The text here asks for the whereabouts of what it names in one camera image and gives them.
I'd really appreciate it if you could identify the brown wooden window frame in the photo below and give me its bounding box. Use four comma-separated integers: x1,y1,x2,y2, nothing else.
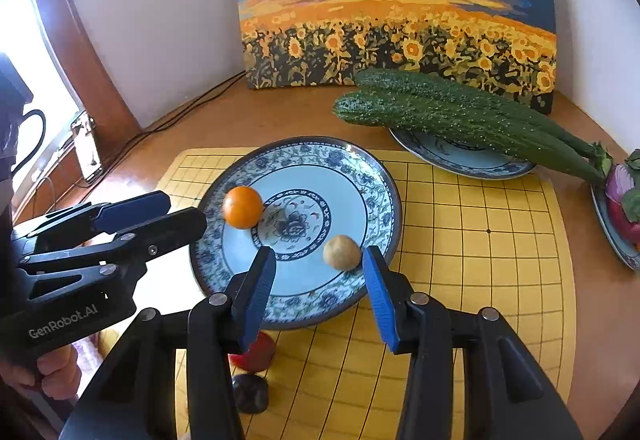
10,0,148,226

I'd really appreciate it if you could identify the tan longan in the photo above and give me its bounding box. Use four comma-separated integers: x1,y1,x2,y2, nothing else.
322,235,362,269

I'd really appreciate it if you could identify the small orange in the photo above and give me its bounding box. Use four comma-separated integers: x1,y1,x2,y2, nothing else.
222,186,264,230

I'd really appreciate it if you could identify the dark purple plum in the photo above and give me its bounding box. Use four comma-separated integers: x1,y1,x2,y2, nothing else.
232,373,271,415

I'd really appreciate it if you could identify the person's left hand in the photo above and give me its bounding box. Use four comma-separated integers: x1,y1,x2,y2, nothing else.
0,345,83,426

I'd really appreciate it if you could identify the yellow grid board mat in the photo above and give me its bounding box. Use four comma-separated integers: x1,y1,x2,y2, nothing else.
95,147,578,440

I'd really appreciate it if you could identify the large blue floral plate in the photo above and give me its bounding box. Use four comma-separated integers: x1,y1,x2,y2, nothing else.
189,136,404,330

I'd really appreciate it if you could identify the red apple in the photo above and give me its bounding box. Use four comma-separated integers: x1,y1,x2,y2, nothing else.
227,331,277,373

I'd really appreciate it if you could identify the metal window latch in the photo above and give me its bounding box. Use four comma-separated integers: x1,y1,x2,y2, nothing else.
70,111,103,186

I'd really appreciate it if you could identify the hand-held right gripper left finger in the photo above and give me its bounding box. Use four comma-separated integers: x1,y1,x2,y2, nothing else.
60,247,278,440

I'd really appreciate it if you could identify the purple onion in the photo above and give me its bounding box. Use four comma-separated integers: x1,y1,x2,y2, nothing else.
605,163,640,241

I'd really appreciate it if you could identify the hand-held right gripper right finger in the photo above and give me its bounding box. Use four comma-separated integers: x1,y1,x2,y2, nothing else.
361,245,586,440

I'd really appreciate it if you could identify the green cucumber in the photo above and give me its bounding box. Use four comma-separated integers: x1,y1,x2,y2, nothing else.
354,68,613,163
332,90,608,185

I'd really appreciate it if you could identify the small blue rimmed plate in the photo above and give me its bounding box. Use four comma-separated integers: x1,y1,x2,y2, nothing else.
389,126,538,180
590,183,640,271

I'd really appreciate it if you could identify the black ribbed cable loop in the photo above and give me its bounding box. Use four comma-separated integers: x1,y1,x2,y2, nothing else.
17,109,47,173

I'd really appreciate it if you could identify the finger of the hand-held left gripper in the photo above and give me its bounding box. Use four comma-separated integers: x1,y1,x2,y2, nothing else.
17,207,208,302
10,190,172,246

